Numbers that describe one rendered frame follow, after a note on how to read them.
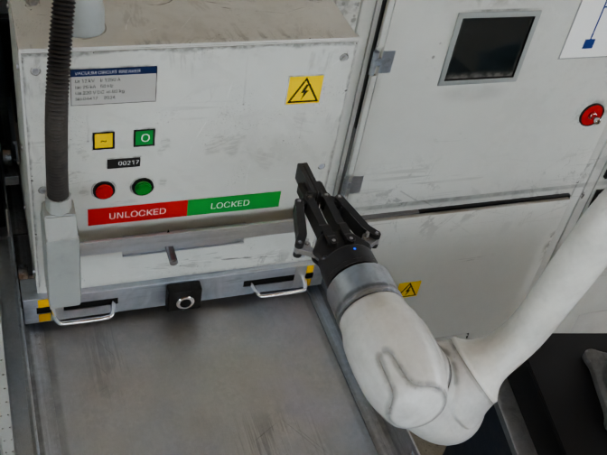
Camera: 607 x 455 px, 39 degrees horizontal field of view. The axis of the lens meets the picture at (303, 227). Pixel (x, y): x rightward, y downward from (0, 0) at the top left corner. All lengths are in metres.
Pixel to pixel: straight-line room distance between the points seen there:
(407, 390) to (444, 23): 0.85
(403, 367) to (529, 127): 1.02
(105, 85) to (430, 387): 0.61
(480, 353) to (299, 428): 0.41
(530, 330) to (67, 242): 0.65
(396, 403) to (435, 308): 1.25
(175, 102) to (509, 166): 0.93
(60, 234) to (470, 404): 0.61
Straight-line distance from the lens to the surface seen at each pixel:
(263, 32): 1.30
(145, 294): 1.54
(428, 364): 1.02
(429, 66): 1.71
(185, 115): 1.32
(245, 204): 1.46
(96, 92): 1.27
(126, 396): 1.47
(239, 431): 1.44
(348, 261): 1.12
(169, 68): 1.26
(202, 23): 1.31
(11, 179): 1.75
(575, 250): 1.10
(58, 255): 1.30
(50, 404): 1.46
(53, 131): 1.18
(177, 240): 1.42
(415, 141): 1.81
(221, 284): 1.57
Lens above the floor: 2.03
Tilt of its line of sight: 41 degrees down
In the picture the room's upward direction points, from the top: 12 degrees clockwise
